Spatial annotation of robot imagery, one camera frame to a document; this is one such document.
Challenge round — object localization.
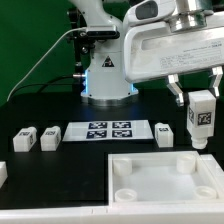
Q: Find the white square tabletop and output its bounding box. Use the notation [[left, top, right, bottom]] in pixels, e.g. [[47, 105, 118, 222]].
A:
[[108, 151, 224, 205]]

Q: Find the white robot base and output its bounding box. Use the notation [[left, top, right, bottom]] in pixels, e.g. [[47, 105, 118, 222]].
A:
[[69, 0, 138, 106]]

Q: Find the white block left edge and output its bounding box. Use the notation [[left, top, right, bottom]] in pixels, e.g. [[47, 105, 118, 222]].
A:
[[0, 161, 8, 188]]

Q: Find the white sheet with tags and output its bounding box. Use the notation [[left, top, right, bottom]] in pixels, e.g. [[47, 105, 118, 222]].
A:
[[63, 120, 153, 142]]

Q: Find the white cable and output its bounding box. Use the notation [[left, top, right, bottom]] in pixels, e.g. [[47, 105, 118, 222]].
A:
[[6, 27, 88, 102]]

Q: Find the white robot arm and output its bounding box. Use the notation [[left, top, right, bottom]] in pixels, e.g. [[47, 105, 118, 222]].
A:
[[123, 0, 224, 105]]

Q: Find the black cable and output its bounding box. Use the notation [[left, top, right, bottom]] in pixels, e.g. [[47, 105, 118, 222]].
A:
[[9, 75, 84, 100]]

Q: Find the black camera on stand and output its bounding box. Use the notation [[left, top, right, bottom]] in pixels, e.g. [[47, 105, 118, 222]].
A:
[[67, 7, 120, 93]]

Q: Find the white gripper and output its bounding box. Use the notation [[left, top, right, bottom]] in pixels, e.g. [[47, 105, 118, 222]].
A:
[[124, 22, 224, 107]]

